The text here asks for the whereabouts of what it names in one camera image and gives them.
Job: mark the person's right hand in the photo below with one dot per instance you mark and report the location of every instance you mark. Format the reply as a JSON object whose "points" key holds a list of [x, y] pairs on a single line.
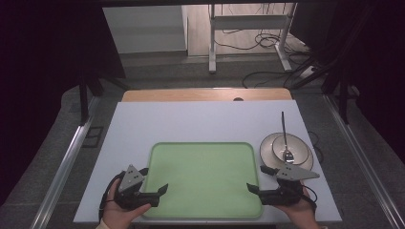
{"points": [[299, 214]]}

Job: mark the green tray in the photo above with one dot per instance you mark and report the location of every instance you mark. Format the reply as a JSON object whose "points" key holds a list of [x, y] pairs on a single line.
{"points": [[203, 181]]}

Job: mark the white desk frame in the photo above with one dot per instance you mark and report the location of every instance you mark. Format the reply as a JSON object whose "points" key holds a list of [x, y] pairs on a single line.
{"points": [[248, 22]]}

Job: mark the white cabinet panel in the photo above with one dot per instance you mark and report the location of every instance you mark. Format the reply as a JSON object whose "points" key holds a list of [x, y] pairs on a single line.
{"points": [[146, 28]]}

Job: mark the person's left hand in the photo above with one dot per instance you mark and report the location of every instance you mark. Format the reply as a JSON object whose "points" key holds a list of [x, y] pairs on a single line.
{"points": [[119, 214]]}

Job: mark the metal spoon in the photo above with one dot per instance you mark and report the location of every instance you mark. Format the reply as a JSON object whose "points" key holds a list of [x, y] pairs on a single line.
{"points": [[287, 156]]}

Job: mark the metal floor rail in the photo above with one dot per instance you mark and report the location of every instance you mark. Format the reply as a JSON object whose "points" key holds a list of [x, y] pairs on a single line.
{"points": [[359, 156], [68, 156]]}

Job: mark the white bowl with dark rim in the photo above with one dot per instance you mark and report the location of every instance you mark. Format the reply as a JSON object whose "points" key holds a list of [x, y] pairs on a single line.
{"points": [[297, 148]]}

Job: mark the white table board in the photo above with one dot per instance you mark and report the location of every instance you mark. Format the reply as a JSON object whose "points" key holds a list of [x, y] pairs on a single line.
{"points": [[191, 124]]}

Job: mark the dark floor hatch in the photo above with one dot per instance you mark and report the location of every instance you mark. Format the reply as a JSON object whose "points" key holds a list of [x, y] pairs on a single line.
{"points": [[93, 136]]}

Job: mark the wooden table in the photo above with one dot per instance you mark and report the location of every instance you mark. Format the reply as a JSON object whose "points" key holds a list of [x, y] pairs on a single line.
{"points": [[203, 94]]}

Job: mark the black stand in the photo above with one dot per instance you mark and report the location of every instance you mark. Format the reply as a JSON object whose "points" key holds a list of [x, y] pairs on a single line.
{"points": [[343, 101], [84, 101]]}

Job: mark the white power strip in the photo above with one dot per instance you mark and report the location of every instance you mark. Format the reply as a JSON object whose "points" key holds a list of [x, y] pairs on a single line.
{"points": [[307, 72]]}

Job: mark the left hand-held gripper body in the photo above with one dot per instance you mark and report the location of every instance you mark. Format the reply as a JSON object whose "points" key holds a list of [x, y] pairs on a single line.
{"points": [[133, 197]]}

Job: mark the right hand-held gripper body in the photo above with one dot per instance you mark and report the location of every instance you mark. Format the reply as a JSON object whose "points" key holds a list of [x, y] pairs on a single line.
{"points": [[286, 191]]}

